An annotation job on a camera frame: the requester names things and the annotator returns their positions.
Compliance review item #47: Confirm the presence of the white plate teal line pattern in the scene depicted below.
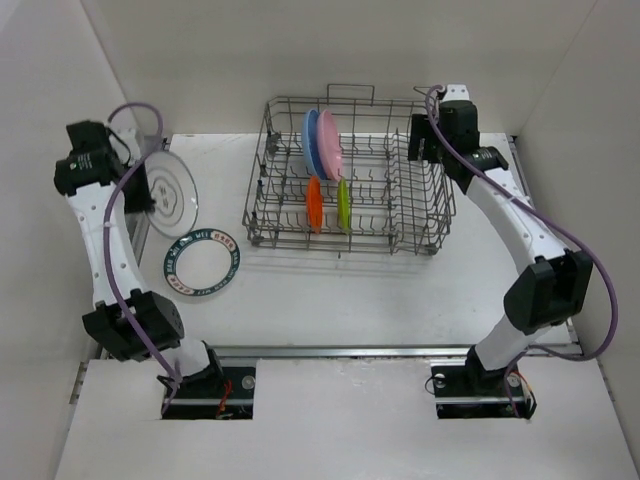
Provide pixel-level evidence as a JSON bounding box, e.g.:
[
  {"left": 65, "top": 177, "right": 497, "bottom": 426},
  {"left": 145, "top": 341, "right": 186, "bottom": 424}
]
[{"left": 145, "top": 151, "right": 199, "bottom": 238}]

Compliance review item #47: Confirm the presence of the white plate dark lettered rim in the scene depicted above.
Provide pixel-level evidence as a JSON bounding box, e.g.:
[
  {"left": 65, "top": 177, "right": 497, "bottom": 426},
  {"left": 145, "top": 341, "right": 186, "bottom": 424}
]
[{"left": 163, "top": 228, "right": 241, "bottom": 298}]

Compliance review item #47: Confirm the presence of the small green plate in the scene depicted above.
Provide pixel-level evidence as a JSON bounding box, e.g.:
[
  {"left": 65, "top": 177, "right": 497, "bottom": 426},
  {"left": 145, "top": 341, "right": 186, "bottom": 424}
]
[{"left": 337, "top": 178, "right": 351, "bottom": 233}]

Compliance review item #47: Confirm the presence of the pink plastic plate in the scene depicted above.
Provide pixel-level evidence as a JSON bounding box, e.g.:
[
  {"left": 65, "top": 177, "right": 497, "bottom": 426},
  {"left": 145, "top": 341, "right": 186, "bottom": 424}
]
[{"left": 316, "top": 110, "right": 343, "bottom": 182}]

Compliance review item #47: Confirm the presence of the blue plastic plate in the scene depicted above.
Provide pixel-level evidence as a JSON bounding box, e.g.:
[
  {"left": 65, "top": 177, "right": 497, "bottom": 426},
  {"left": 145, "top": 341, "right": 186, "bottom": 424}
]
[{"left": 301, "top": 109, "right": 328, "bottom": 180}]

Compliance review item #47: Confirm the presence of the small orange plate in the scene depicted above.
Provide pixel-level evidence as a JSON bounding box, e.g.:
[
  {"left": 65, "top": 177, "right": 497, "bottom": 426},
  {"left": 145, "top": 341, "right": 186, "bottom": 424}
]
[{"left": 306, "top": 176, "right": 324, "bottom": 234}]

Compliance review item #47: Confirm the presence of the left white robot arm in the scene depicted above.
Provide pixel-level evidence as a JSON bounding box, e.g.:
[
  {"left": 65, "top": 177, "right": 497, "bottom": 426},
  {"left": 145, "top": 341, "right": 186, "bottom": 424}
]
[{"left": 54, "top": 120, "right": 224, "bottom": 397}]

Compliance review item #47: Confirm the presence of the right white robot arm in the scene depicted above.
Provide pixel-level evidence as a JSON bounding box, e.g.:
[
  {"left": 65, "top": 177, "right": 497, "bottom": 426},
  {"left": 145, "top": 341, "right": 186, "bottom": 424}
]
[{"left": 409, "top": 85, "right": 593, "bottom": 394}]

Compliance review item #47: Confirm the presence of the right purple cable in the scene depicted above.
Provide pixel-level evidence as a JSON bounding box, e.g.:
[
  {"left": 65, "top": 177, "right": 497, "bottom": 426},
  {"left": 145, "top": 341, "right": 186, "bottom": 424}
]
[{"left": 424, "top": 83, "right": 620, "bottom": 416}]

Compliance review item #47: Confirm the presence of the purple cable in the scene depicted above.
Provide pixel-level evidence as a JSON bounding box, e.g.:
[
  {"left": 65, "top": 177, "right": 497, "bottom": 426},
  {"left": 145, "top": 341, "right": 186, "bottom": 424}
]
[
  {"left": 102, "top": 102, "right": 183, "bottom": 417},
  {"left": 424, "top": 83, "right": 620, "bottom": 416}
]

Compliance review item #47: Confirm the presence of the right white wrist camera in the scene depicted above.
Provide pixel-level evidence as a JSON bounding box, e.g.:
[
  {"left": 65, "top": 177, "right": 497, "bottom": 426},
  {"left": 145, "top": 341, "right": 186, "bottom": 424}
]
[{"left": 437, "top": 84, "right": 470, "bottom": 102}]

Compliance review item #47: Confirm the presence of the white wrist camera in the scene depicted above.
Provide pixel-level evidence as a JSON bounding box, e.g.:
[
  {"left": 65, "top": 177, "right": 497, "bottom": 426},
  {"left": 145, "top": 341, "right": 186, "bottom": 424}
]
[
  {"left": 108, "top": 128, "right": 142, "bottom": 166},
  {"left": 437, "top": 84, "right": 470, "bottom": 102}
]

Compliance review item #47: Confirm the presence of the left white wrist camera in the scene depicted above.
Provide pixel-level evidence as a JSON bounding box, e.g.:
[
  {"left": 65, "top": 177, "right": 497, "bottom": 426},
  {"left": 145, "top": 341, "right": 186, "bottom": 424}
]
[{"left": 108, "top": 128, "right": 142, "bottom": 166}]

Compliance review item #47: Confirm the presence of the grey wire dish rack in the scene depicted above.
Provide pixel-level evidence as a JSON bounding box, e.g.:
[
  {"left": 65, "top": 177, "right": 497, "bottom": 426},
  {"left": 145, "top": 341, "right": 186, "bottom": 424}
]
[{"left": 242, "top": 84, "right": 456, "bottom": 255}]

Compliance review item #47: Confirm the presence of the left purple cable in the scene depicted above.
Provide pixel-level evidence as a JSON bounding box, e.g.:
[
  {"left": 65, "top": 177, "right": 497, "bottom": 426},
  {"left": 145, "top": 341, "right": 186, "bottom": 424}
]
[{"left": 102, "top": 102, "right": 183, "bottom": 417}]

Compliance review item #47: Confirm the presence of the aluminium table frame rail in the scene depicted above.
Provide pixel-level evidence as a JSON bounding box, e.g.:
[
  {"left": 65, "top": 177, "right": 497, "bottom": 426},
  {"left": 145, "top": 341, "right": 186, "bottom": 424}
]
[{"left": 99, "top": 135, "right": 584, "bottom": 359}]

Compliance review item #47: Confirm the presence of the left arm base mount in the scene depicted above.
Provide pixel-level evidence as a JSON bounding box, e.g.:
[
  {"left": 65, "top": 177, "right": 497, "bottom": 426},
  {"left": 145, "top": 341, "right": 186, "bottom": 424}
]
[{"left": 161, "top": 365, "right": 256, "bottom": 421}]

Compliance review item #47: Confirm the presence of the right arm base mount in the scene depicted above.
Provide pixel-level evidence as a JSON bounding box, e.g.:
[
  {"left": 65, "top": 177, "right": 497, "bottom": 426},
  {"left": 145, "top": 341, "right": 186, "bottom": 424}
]
[{"left": 425, "top": 365, "right": 538, "bottom": 420}]

